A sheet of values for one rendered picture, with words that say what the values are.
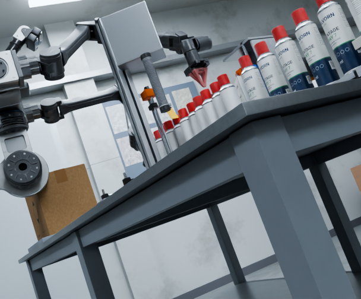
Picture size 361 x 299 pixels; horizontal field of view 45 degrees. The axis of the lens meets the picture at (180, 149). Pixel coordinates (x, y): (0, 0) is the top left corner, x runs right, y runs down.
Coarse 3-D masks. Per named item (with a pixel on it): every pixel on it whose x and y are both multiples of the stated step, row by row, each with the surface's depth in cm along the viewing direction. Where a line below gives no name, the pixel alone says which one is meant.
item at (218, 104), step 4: (212, 84) 135; (216, 84) 135; (212, 88) 135; (216, 88) 134; (220, 88) 135; (212, 92) 136; (216, 92) 134; (216, 96) 133; (220, 96) 133; (212, 100) 135; (216, 100) 133; (220, 100) 133; (216, 104) 134; (220, 104) 133; (216, 108) 134; (220, 108) 133; (224, 108) 132; (220, 112) 133; (224, 112) 132; (220, 116) 133
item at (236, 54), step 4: (260, 36) 128; (264, 36) 129; (268, 36) 130; (272, 36) 130; (244, 40) 127; (248, 40) 126; (240, 44) 128; (248, 44) 129; (236, 48) 130; (240, 48) 130; (248, 48) 132; (232, 52) 132; (236, 52) 132; (240, 52) 133; (228, 56) 134; (232, 56) 134; (236, 56) 136; (240, 56) 137; (224, 60) 136; (228, 60) 136; (232, 60) 137; (236, 60) 139
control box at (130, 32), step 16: (112, 16) 151; (128, 16) 150; (144, 16) 150; (112, 32) 150; (128, 32) 149; (144, 32) 149; (112, 48) 149; (128, 48) 149; (144, 48) 148; (160, 48) 147; (128, 64) 150
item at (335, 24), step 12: (324, 0) 95; (324, 12) 95; (336, 12) 94; (324, 24) 95; (336, 24) 93; (348, 24) 94; (336, 36) 93; (348, 36) 93; (336, 48) 94; (348, 48) 92; (348, 60) 92; (360, 60) 92; (348, 72) 93
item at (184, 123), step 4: (184, 108) 152; (180, 112) 152; (184, 112) 151; (180, 116) 152; (184, 116) 151; (180, 120) 152; (184, 120) 150; (188, 120) 150; (180, 124) 151; (184, 124) 150; (188, 124) 150; (184, 128) 150; (188, 128) 149; (184, 132) 150; (188, 132) 149; (192, 132) 149; (184, 136) 151; (188, 136) 149; (192, 136) 149
